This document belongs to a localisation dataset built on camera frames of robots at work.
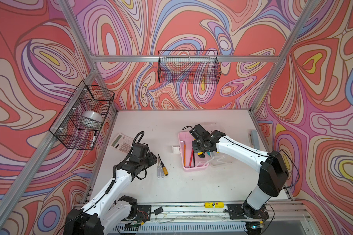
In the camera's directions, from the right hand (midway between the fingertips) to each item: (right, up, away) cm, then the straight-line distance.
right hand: (199, 149), depth 86 cm
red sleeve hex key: (-4, -7, +7) cm, 10 cm away
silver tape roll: (-57, +19, -12) cm, 61 cm away
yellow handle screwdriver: (-21, -12, +3) cm, 25 cm away
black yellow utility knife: (+1, -3, -1) cm, 3 cm away
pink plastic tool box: (+6, -4, -6) cm, 10 cm away
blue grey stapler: (+39, +4, +12) cm, 41 cm away
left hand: (-26, -5, -2) cm, 26 cm away
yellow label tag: (+6, -27, -11) cm, 30 cm away
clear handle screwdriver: (-25, -12, +3) cm, 28 cm away
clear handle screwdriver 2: (-23, -13, +2) cm, 26 cm away
